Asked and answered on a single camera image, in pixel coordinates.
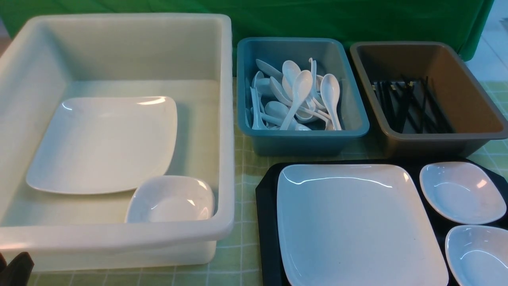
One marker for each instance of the white ceramic soup spoon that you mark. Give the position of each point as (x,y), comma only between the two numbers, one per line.
(300,89)

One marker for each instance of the large white square plate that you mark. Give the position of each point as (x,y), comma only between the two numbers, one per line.
(355,225)

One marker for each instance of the black chopstick pair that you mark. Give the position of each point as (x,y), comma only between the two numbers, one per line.
(426,125)

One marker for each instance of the white bowl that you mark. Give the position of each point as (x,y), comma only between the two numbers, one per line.
(462,192)
(170,199)
(478,255)

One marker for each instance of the white square plate in tub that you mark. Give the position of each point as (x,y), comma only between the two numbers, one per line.
(105,145)

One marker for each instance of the white spoon left in bin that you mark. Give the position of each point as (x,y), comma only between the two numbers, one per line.
(257,123)

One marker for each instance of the white spoon in bin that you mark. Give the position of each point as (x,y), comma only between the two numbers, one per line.
(290,72)
(257,123)
(330,94)

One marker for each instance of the white spoon centre in bin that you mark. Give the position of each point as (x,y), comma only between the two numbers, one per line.
(290,72)

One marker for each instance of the white spoon right in bin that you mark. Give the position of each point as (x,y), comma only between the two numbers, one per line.
(330,94)

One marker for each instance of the white bowl in tub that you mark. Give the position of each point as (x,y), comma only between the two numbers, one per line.
(170,199)

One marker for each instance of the large white plastic tub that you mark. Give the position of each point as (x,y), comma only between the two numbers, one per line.
(53,58)

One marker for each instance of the teal plastic bin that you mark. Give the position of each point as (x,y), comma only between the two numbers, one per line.
(311,133)

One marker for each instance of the green checked tablecloth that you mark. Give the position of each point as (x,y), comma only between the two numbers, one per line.
(237,257)

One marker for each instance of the black serving tray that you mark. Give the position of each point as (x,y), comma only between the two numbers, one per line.
(273,273)

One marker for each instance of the black chopsticks bundle in bin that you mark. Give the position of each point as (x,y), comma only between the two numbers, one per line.
(400,101)

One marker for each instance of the brown plastic bin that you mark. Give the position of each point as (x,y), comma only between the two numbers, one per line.
(469,108)

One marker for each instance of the green backdrop cloth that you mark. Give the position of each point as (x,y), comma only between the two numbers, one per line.
(457,23)

